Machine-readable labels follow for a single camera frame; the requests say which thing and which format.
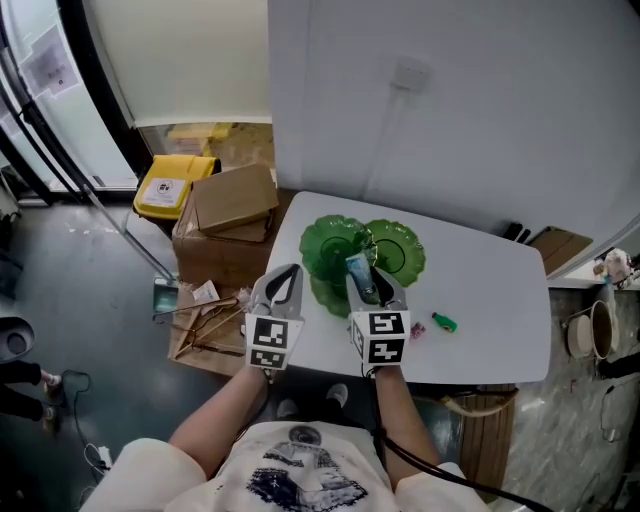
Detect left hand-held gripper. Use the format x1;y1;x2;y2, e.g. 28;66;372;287
243;263;305;371

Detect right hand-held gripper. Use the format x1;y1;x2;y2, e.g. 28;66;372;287
345;266;412;379

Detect light blue small packet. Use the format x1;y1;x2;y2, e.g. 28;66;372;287
344;251;384;306

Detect green three-tier glass dish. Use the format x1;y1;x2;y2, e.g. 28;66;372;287
298;214;427;320

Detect green small packet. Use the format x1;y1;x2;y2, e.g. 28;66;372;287
431;311;460;334

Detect person's right forearm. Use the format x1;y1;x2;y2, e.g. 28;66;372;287
372;365;441;494

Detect person's left forearm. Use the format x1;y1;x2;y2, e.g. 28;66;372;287
168;367;269;484

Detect white paper tag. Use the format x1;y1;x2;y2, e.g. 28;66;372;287
192;279;221;303

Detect large cardboard box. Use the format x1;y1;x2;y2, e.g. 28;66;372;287
172;187;296;289

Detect wooden clothes hangers bundle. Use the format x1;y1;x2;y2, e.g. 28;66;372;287
152;294;251;359

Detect flat cardboard box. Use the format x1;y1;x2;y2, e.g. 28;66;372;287
191;163;280;237

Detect grey-green dustpan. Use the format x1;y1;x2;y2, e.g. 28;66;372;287
152;275;180;314

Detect wooden chair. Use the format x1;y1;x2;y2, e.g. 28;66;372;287
439;384;521;419

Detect yellow plastic bin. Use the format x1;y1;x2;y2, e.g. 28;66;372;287
132;154;222;221

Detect metal pole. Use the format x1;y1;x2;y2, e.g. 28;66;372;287
82;182;176;281

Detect person's white printed shirt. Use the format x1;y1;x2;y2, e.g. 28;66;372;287
79;419;491;512

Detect leaning cardboard sheet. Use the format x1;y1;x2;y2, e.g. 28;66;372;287
527;225;595;277

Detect small beige round basket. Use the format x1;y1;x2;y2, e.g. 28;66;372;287
567;314;596;359

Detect beige round tub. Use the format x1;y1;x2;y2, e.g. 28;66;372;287
589;298;621;360

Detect white power strip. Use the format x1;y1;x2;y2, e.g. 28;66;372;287
82;442;114;471

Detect plush toys on counter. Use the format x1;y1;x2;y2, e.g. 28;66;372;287
594;248;634;289

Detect grey round bin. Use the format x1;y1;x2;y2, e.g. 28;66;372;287
0;317;36;364

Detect paper notice on glass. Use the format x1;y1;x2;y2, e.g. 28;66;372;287
22;24;81;99

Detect black devices by wall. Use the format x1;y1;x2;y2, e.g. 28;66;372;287
502;222;532;245

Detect white wall cable conduit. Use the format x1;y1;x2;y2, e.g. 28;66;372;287
367;89;404;201

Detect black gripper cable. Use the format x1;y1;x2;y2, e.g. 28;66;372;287
372;424;551;512

